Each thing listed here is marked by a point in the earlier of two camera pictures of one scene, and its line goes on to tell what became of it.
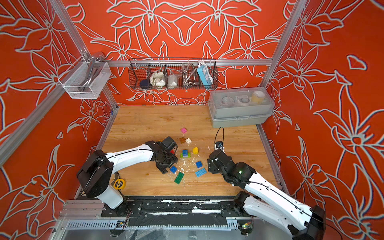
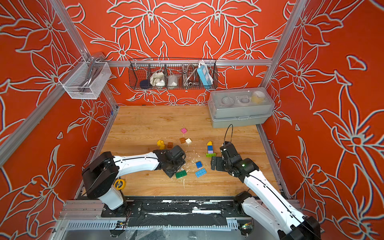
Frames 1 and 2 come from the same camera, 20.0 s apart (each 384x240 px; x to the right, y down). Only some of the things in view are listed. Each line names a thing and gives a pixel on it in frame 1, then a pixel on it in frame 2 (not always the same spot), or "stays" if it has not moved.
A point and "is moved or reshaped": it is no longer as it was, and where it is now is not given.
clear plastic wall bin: (85, 79) stays
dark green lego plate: (179, 178) is moved or reshaped
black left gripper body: (168, 162) -> (175, 167)
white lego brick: (188, 141) stays
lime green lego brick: (189, 155) is moved or reshaped
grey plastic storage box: (233, 107) stays
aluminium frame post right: (297, 10) stays
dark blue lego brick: (199, 164) stays
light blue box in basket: (205, 75) stays
